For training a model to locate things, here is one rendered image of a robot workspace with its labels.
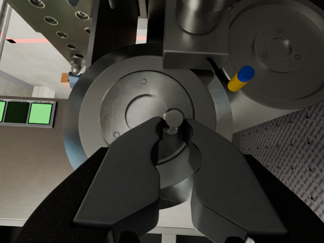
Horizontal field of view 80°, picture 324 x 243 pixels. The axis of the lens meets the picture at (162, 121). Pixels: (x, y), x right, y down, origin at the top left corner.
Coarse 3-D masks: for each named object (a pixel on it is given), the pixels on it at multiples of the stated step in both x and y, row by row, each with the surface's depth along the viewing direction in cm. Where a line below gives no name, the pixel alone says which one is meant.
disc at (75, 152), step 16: (128, 48) 18; (144, 48) 18; (160, 48) 18; (96, 64) 18; (112, 64) 18; (80, 80) 17; (208, 80) 18; (80, 96) 17; (224, 96) 17; (64, 112) 17; (224, 112) 17; (64, 128) 17; (224, 128) 17; (64, 144) 17; (80, 144) 16; (80, 160) 16; (192, 176) 16; (160, 192) 16; (176, 192) 16; (160, 208) 16
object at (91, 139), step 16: (128, 64) 17; (144, 64) 17; (160, 64) 17; (96, 80) 17; (112, 80) 17; (192, 80) 17; (96, 96) 16; (192, 96) 17; (208, 96) 17; (80, 112) 16; (96, 112) 16; (208, 112) 16; (80, 128) 16; (96, 128) 16; (96, 144) 16; (176, 160) 16; (160, 176) 15; (176, 176) 15
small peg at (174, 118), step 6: (174, 108) 12; (168, 114) 12; (174, 114) 12; (180, 114) 12; (168, 120) 12; (174, 120) 12; (180, 120) 12; (168, 126) 12; (174, 126) 12; (180, 126) 12; (168, 132) 13; (174, 132) 13
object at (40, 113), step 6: (36, 108) 50; (42, 108) 50; (48, 108) 50; (30, 114) 50; (36, 114) 50; (42, 114) 50; (48, 114) 50; (30, 120) 49; (36, 120) 49; (42, 120) 49; (48, 120) 49
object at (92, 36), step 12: (96, 0) 20; (108, 0) 23; (120, 0) 28; (96, 12) 20; (108, 12) 23; (120, 12) 29; (96, 24) 20; (108, 24) 23; (120, 24) 29; (96, 36) 20; (108, 36) 24; (120, 36) 30; (132, 36) 40; (96, 48) 20; (108, 48) 24; (96, 60) 20
